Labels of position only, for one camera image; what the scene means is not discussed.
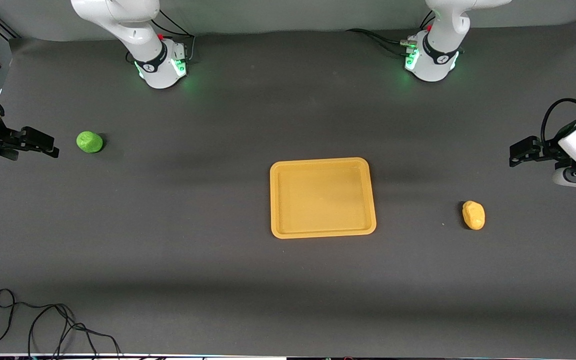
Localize yellow potato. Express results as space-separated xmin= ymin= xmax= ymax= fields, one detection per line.
xmin=462 ymin=200 xmax=486 ymax=231

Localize dark grey table cloth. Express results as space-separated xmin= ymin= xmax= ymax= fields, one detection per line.
xmin=0 ymin=17 xmax=576 ymax=357

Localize green apple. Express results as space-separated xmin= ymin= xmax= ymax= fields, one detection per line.
xmin=76 ymin=131 xmax=104 ymax=154

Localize loose thin black cable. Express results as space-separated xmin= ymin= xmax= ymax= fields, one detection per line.
xmin=0 ymin=288 xmax=124 ymax=358

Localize black left arm base cables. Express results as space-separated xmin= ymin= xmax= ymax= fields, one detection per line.
xmin=346 ymin=12 xmax=436 ymax=56

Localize aluminium frame profile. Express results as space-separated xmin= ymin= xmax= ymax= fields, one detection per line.
xmin=0 ymin=15 xmax=20 ymax=41

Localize yellow plastic tray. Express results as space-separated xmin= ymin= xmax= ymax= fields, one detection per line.
xmin=269 ymin=157 xmax=377 ymax=240

